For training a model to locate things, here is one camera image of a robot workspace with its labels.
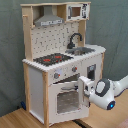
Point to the black toy stovetop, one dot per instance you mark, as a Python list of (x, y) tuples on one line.
[(52, 59)]

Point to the grey range hood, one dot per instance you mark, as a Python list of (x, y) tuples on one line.
[(48, 18)]

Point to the right red stove knob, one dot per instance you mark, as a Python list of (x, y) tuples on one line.
[(74, 69)]

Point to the left red stove knob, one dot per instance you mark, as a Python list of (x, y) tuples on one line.
[(56, 75)]

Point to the white oven door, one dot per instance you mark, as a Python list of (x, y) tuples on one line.
[(65, 103)]

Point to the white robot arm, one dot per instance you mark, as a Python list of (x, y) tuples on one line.
[(102, 93)]

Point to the toy microwave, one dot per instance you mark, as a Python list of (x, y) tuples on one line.
[(77, 11)]

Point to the red stove knob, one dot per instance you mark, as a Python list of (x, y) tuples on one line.
[(74, 69), (56, 75)]

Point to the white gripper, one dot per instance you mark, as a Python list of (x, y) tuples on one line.
[(85, 87)]

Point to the black toy faucet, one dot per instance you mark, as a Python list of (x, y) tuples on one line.
[(72, 40)]

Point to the metal toy sink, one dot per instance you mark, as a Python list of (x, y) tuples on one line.
[(79, 51)]

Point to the white cupboard door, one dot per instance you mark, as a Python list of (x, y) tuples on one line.
[(91, 68)]

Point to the wooden toy kitchen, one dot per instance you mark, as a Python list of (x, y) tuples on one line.
[(46, 40)]

